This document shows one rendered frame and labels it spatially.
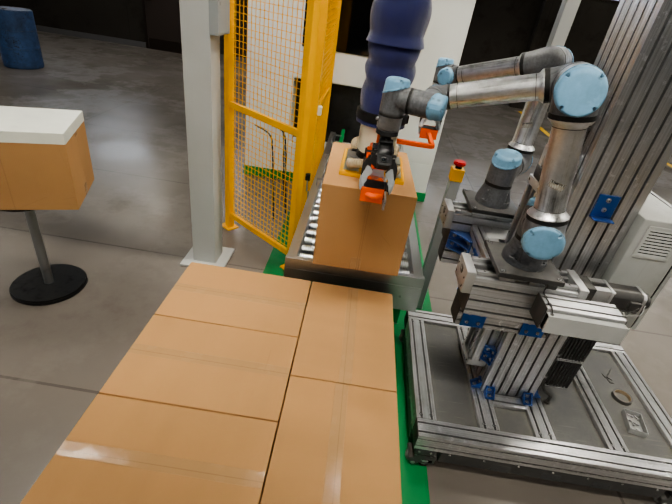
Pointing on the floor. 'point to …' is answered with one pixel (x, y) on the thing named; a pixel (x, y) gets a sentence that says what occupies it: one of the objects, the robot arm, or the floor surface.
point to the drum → (19, 39)
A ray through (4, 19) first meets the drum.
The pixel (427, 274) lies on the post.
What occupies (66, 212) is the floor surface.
